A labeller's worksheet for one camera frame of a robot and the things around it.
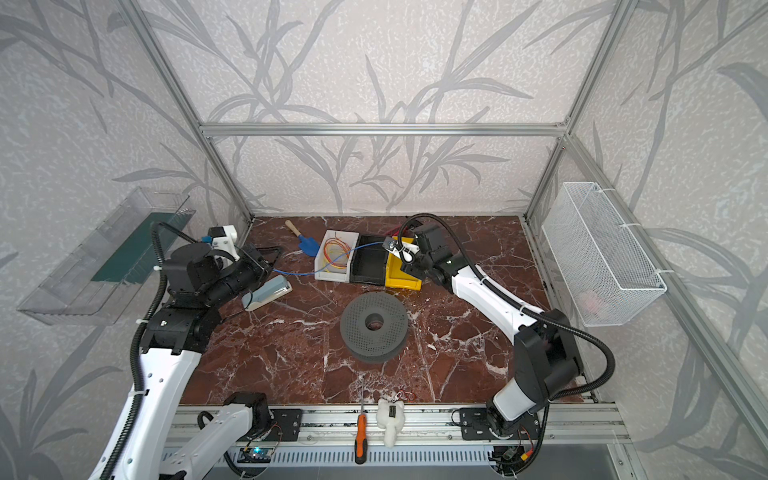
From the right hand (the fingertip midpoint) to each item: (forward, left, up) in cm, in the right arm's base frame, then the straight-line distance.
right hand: (412, 240), depth 87 cm
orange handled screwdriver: (-49, +13, -16) cm, 53 cm away
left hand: (-14, +28, +18) cm, 36 cm away
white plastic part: (-43, +6, -16) cm, 46 cm away
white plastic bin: (+12, +28, -17) cm, 35 cm away
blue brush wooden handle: (+13, +39, -19) cm, 45 cm away
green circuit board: (-50, +39, -20) cm, 67 cm away
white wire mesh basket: (-23, -39, +15) cm, 48 cm away
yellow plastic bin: (-5, +5, -13) cm, 15 cm away
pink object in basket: (-21, -44, +2) cm, 48 cm away
